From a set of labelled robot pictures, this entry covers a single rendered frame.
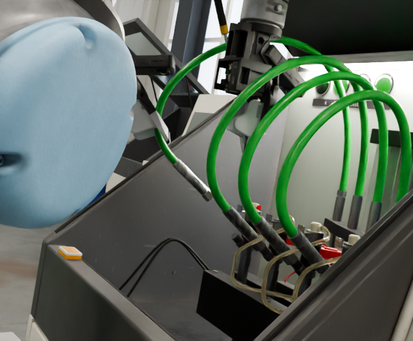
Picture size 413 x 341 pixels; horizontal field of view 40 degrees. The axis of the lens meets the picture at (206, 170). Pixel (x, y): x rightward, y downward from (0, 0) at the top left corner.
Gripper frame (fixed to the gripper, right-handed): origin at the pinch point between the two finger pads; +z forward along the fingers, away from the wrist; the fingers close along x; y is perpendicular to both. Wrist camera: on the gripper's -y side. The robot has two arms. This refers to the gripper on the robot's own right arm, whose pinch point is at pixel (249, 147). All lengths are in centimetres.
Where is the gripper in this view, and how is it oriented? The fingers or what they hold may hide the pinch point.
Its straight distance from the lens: 97.1
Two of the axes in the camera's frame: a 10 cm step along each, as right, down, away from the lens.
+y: -8.5, -1.2, -5.2
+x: 5.0, 1.4, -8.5
